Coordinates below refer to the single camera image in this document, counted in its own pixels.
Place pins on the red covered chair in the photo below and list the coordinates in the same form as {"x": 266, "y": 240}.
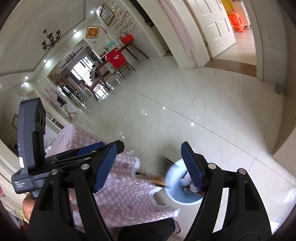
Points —
{"x": 118, "y": 61}

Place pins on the dark shiny snack wrapper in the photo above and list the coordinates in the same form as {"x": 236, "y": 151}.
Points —
{"x": 158, "y": 174}

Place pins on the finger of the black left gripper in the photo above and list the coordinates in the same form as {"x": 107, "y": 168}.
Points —
{"x": 85, "y": 152}

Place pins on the gold red diamond frame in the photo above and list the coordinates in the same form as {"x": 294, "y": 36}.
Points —
{"x": 92, "y": 32}

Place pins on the pink checkered tablecloth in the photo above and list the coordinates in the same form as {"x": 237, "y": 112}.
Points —
{"x": 124, "y": 199}

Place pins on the white panel door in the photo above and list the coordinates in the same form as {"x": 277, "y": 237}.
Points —
{"x": 215, "y": 24}

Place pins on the trash inside bin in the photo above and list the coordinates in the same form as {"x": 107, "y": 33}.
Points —
{"x": 188, "y": 186}

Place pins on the pink lace door curtain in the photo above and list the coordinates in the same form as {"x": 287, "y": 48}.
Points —
{"x": 180, "y": 29}

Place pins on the black chandelier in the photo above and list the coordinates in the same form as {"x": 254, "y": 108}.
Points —
{"x": 52, "y": 40}

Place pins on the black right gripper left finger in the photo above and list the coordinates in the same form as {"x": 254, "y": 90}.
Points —
{"x": 52, "y": 216}

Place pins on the wooden dining table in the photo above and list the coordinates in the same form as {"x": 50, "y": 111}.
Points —
{"x": 96, "y": 69}

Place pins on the framed landscape picture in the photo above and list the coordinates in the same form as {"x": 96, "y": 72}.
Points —
{"x": 106, "y": 14}

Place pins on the orange plastic stool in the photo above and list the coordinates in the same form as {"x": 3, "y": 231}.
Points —
{"x": 236, "y": 22}

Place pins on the left hand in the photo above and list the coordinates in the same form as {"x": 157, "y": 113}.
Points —
{"x": 28, "y": 206}

